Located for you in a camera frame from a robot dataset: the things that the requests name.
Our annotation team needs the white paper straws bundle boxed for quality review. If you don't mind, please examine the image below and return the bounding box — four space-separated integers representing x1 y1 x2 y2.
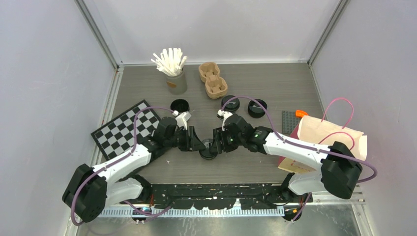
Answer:
151 48 187 77

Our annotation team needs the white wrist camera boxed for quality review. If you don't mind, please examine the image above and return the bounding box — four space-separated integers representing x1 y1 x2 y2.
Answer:
217 109 233 131
172 111 191 130

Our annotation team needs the black white chessboard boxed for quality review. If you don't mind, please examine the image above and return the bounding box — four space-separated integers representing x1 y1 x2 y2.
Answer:
91 100 161 160

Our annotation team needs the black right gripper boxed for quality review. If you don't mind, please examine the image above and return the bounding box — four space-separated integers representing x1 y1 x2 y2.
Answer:
210 126 245 154

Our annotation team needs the grey straw holder cup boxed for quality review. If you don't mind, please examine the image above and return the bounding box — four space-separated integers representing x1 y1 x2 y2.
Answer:
165 71 187 95

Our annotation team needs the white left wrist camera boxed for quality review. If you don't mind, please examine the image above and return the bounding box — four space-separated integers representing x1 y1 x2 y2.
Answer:
172 111 191 130

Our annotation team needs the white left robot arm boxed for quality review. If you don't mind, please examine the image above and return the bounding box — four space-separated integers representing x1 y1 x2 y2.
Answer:
62 117 206 222

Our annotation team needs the stack of black cups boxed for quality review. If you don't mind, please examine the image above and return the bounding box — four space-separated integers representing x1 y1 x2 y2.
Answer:
170 99 190 113

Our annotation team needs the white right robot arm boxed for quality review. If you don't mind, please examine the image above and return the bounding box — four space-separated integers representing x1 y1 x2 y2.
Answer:
209 110 362 202

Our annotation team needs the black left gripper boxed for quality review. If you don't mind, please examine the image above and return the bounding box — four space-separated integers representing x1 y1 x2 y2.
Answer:
164 126 205 151

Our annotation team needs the orange small object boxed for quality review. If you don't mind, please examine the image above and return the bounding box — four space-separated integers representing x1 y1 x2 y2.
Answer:
295 110 308 118

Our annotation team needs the brown cardboard cup carrier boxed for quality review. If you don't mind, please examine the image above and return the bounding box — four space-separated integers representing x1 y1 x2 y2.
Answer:
198 62 228 99

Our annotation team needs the grey lego baseplate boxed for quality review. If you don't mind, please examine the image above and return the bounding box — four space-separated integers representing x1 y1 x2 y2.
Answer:
282 111 301 135

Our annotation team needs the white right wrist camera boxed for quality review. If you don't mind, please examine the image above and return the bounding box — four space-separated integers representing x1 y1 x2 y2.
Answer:
217 109 233 131

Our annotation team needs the black coffee lid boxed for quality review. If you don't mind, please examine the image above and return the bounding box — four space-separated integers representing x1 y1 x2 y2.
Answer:
199 138 217 160
221 95 240 113

